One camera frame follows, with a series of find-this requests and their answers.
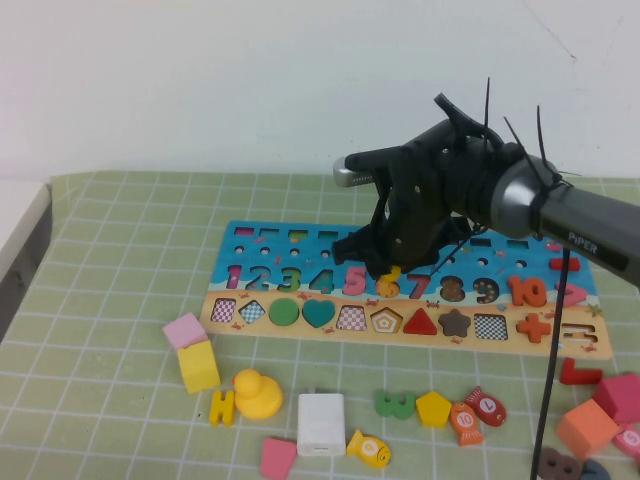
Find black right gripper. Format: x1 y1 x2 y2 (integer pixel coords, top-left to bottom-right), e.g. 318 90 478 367
332 164 469 281

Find yellow number six piece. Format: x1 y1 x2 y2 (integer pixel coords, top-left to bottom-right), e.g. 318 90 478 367
377 266 402 297

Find pink number five piece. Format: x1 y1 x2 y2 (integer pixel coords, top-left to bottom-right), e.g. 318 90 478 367
342 264 370 296

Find teal heart piece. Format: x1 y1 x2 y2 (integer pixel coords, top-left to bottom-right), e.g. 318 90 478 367
301 298 336 329

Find red triangle piece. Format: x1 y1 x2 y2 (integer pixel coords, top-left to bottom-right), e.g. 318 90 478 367
402 307 438 336

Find green circle piece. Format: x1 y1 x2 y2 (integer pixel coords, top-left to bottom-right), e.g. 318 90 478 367
268 298 300 326

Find brown star piece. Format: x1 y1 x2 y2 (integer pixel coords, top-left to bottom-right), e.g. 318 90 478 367
438 308 472 337

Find colourful wooden puzzle board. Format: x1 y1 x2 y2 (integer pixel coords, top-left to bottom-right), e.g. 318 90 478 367
198 220 612 360

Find green number three piece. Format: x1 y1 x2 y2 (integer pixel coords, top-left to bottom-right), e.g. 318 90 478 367
374 390 416 419

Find orange number ten piece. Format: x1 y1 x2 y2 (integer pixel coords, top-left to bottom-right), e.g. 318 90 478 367
506 274 547 307

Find yellow pentagon piece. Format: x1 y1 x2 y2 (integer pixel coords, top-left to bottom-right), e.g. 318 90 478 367
414 390 454 429

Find orange plus sign piece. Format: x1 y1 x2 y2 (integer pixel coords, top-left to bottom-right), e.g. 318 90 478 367
514 313 551 345

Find red fish piece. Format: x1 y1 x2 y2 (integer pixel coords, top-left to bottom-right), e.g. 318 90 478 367
463 384 507 427

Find yellow fish piece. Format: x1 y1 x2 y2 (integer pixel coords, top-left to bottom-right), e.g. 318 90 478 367
345 428 392 469

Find orange fish piece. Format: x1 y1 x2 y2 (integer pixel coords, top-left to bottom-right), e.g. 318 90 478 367
448 400 484 447

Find pink greater-than sign piece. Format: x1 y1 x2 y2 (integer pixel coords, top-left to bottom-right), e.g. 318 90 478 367
555 283 587 307

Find yellow letter H piece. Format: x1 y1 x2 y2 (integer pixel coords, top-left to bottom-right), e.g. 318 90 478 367
209 389 236 427

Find pink trapezoid piece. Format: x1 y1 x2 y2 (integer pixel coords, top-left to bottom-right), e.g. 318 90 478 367
259 436 299 480

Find red angle sign piece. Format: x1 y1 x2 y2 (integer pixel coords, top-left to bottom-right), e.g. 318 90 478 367
558 356 603 385

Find brown number eight piece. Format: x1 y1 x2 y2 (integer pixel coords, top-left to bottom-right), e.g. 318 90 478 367
537 446 582 480

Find dark blue number piece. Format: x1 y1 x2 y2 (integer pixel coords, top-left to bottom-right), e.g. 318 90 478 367
579 458 609 480

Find pink fish piece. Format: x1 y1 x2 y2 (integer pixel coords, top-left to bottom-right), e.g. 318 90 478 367
610 422 640 459

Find black zip tie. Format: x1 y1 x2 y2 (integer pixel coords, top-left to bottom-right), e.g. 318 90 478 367
535 104 557 176
482 77 494 139
503 117 532 157
429 234 474 276

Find white power adapter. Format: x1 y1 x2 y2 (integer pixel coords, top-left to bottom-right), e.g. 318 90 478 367
296 385 347 457

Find yellow rubber duck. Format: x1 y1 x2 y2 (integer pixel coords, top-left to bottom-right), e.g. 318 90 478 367
232 368 284 420

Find light pink cube block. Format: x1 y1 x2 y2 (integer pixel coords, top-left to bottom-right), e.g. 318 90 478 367
162 312 209 351

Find yellow cube block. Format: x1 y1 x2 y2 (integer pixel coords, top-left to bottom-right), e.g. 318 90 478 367
177 339 222 395

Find green checkered tablecloth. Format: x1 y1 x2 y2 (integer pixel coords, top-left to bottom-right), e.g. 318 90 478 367
0 171 640 480

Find orange cube block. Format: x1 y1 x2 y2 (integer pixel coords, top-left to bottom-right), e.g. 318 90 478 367
555 397 619 461

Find magenta cube block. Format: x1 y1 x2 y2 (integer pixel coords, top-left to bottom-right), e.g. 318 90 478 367
592 372 640 425

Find black cable bundle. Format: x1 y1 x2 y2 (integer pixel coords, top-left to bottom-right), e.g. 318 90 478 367
433 92 501 151

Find black hanging cable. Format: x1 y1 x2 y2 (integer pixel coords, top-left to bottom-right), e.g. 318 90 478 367
530 247 571 480

